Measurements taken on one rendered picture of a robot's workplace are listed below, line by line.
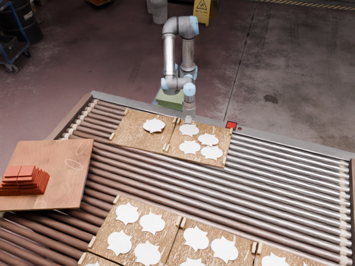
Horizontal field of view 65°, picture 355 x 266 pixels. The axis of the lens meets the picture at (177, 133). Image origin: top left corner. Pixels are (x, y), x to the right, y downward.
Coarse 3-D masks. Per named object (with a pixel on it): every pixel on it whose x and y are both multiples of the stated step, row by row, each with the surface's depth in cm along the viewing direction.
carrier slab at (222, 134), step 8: (184, 120) 211; (176, 128) 206; (200, 128) 206; (208, 128) 205; (216, 128) 205; (224, 128) 205; (176, 136) 201; (184, 136) 201; (192, 136) 201; (216, 136) 200; (224, 136) 200; (176, 144) 196; (200, 144) 196; (224, 144) 195; (168, 152) 192; (176, 152) 191; (200, 152) 191; (224, 152) 190; (192, 160) 187; (200, 160) 186; (208, 160) 186; (216, 160) 186; (224, 168) 183
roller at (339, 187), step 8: (88, 120) 217; (96, 120) 216; (112, 128) 212; (232, 160) 189; (240, 160) 188; (248, 160) 187; (264, 168) 184; (272, 168) 183; (288, 176) 180; (296, 176) 179; (304, 176) 178; (320, 184) 175; (328, 184) 174; (336, 184) 174
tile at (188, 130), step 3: (180, 126) 206; (183, 126) 206; (186, 126) 206; (189, 126) 206; (192, 126) 206; (180, 129) 204; (183, 129) 204; (186, 129) 204; (189, 129) 204; (192, 129) 204; (195, 129) 204; (198, 129) 204; (183, 132) 202; (186, 132) 202; (189, 132) 202; (192, 132) 202; (195, 132) 202; (198, 132) 202; (186, 135) 201; (189, 135) 200
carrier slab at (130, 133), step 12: (132, 120) 213; (144, 120) 212; (168, 120) 212; (120, 132) 205; (132, 132) 204; (144, 132) 204; (156, 132) 204; (168, 132) 204; (120, 144) 197; (132, 144) 197; (144, 144) 197; (156, 144) 196
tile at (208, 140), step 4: (200, 136) 199; (204, 136) 199; (208, 136) 199; (212, 136) 199; (200, 140) 196; (204, 140) 196; (208, 140) 196; (212, 140) 196; (216, 140) 196; (204, 144) 193; (208, 144) 193; (212, 144) 193; (216, 144) 194
